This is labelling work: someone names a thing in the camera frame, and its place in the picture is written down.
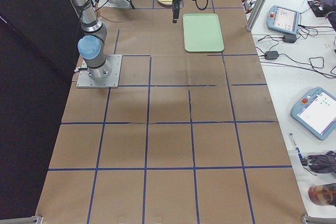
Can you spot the light green plastic tray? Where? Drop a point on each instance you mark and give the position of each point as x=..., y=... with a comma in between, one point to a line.
x=202, y=33

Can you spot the black power adapter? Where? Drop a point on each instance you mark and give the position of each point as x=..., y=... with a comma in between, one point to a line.
x=289, y=38
x=270, y=55

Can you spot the upper teach pendant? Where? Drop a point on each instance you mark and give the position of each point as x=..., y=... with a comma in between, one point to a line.
x=283, y=20

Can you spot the teach pendant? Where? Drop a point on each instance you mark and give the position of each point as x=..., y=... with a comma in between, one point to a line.
x=283, y=20
x=315, y=111

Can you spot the lower teach pendant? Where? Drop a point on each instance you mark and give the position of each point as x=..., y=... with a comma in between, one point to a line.
x=315, y=111

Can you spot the black folded umbrella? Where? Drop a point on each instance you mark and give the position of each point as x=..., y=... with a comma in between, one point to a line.
x=321, y=163

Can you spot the brown glass jar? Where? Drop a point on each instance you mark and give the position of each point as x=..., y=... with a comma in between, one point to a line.
x=322, y=195

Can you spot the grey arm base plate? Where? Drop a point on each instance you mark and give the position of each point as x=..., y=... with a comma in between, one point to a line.
x=106, y=76

